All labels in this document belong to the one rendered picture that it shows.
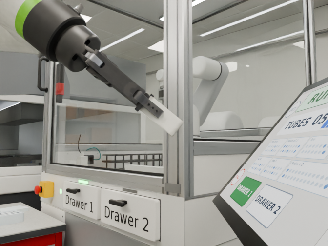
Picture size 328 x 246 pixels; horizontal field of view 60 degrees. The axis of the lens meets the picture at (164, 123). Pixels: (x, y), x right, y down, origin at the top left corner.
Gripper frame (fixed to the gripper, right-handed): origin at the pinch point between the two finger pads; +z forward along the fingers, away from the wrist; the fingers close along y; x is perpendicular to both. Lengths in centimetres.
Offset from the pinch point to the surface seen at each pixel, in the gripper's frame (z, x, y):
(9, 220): -29, 68, 70
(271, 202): 17.9, 0.5, -11.8
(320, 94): 18.1, -19.3, 0.7
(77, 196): -13, 42, 66
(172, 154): 5.6, 4.3, 29.6
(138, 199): 6.2, 20.9, 37.4
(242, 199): 17.8, 2.2, -2.4
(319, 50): 67, -203, 299
